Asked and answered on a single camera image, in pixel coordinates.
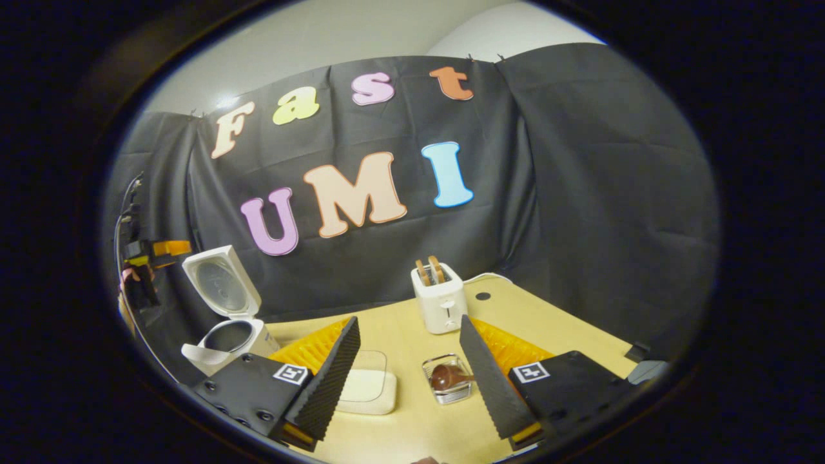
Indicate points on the white rice cooker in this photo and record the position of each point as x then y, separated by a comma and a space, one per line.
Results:
222, 283

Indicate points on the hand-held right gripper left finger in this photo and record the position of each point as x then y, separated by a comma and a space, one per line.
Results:
325, 380

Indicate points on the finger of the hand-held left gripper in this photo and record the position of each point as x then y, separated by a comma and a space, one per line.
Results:
173, 248

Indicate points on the brown wooden spoon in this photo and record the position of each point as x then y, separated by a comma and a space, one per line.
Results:
445, 377

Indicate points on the black backdrop cloth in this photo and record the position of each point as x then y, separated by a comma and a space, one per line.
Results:
580, 193

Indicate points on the toasted bread slice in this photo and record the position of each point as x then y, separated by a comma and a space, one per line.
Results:
437, 269
423, 274

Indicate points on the white toaster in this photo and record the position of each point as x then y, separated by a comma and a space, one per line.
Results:
441, 306

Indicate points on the small black block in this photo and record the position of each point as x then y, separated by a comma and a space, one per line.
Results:
638, 352

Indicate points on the clear box of rice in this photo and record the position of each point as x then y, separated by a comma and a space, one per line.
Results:
367, 386

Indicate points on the grey flat object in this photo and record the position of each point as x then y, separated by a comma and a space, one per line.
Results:
648, 372

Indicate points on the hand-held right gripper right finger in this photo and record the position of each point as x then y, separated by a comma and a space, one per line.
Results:
493, 386

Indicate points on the clear chopstick holder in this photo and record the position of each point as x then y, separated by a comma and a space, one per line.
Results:
451, 394

